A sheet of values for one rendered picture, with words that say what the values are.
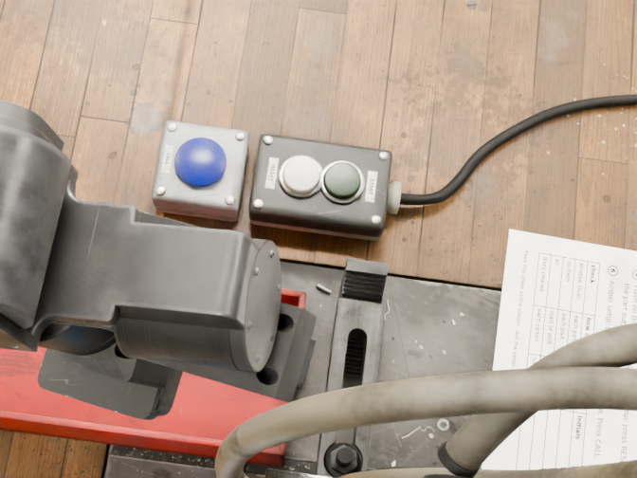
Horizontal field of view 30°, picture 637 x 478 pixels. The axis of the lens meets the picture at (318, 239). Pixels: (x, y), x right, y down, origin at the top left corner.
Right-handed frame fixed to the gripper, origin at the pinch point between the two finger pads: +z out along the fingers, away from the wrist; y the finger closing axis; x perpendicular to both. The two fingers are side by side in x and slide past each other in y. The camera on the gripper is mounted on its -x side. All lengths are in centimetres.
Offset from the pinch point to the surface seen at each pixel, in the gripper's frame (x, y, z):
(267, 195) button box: 3.4, 12.1, 20.6
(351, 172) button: -2.2, 15.7, 21.7
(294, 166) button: 2.0, 14.9, 20.6
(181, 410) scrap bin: 4.5, -5.4, 19.2
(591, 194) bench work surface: -20.0, 20.3, 30.3
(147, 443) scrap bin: 5.1, -8.2, 15.7
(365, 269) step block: -6.7, 8.0, 15.6
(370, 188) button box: -3.8, 15.0, 22.6
